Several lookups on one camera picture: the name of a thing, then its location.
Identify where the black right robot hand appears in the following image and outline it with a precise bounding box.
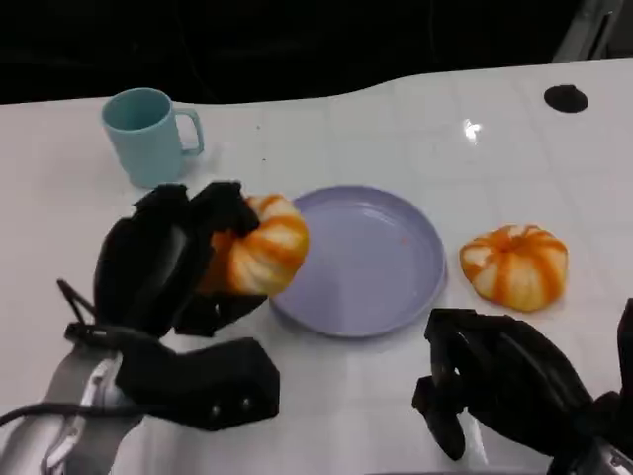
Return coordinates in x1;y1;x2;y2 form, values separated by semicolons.
411;307;595;462

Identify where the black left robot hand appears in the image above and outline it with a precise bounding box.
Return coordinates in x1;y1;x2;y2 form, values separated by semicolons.
92;181;269;341

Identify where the orange and white bread roll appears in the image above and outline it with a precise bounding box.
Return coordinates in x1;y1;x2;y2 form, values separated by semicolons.
459;223;569;314
196;193;311;299

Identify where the pale green mug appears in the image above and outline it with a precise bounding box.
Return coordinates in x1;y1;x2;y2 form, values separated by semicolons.
101;87;206;190

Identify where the lilac plate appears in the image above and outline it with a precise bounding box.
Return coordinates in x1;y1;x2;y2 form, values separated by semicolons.
268;184;449;340

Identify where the black round table grommet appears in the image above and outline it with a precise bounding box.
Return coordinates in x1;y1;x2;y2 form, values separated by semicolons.
543;84;589;115

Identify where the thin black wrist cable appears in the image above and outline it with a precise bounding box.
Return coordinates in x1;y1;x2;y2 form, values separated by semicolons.
55;278;96;329

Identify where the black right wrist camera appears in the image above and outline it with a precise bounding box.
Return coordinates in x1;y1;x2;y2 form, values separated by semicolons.
616;296;633;397

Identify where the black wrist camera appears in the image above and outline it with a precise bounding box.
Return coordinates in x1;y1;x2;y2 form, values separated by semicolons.
115;336;283;432
616;296;633;397

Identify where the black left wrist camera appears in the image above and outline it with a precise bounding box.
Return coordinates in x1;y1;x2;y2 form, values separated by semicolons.
115;336;283;432

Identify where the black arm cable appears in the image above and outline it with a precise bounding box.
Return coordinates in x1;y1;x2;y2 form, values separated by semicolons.
0;401;145;428

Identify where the silver metal frame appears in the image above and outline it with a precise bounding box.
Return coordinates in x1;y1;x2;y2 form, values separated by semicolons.
550;0;633;63

